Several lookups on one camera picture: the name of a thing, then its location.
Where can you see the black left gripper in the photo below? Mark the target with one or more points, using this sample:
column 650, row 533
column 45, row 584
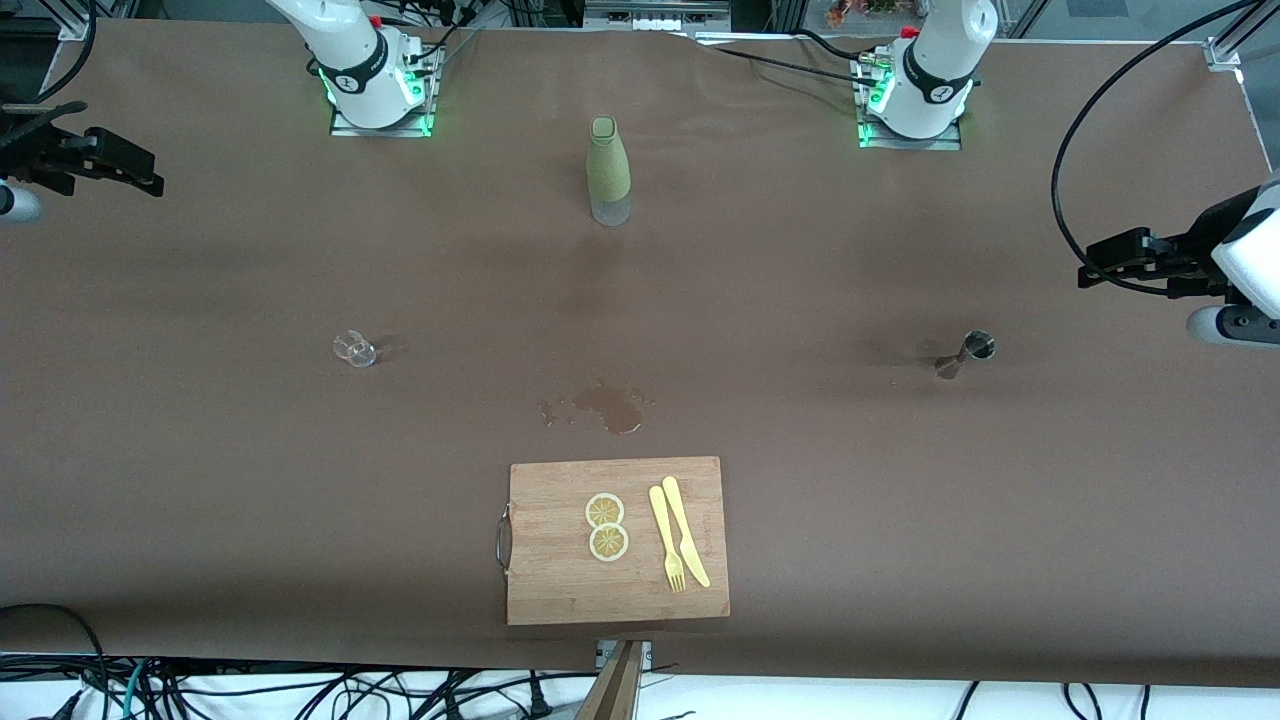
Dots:
column 1192, row 256

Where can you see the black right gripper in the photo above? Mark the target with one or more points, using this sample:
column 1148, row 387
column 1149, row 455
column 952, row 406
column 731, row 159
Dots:
column 30, row 160

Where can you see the metal jigger measuring cup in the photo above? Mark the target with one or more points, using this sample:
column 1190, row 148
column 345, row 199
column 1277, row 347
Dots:
column 965, row 356

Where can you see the small clear glass cup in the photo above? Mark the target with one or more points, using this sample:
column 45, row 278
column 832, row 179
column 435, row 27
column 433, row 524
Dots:
column 354, row 348

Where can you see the brown table cover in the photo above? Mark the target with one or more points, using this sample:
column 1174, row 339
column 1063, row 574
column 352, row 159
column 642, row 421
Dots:
column 300, row 500

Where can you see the green sleeved glass bottle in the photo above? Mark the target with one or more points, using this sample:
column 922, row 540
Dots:
column 608, row 165

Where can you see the yellow plastic knife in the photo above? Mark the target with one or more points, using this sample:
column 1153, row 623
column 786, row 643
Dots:
column 685, row 535

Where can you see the yellow plastic fork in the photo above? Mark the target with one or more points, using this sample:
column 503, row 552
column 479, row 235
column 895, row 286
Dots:
column 666, row 540

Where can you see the brown liquid spill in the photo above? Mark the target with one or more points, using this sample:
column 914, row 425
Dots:
column 610, row 405

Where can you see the grey power strip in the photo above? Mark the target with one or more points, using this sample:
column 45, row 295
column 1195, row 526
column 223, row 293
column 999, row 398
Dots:
column 655, row 15

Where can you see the lemon slice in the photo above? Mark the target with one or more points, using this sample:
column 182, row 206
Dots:
column 604, row 510
column 608, row 543

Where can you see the wooden cutting board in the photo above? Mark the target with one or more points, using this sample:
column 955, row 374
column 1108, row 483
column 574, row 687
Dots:
column 615, row 580

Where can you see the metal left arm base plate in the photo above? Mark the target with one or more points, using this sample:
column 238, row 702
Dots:
column 870, row 140

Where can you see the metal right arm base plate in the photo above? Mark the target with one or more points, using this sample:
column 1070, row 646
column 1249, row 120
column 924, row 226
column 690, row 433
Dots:
column 420, row 115

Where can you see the small metal bracket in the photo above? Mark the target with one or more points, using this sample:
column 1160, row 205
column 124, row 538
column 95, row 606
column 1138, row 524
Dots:
column 645, row 652

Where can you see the wooden post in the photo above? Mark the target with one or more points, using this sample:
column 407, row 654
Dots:
column 612, row 690

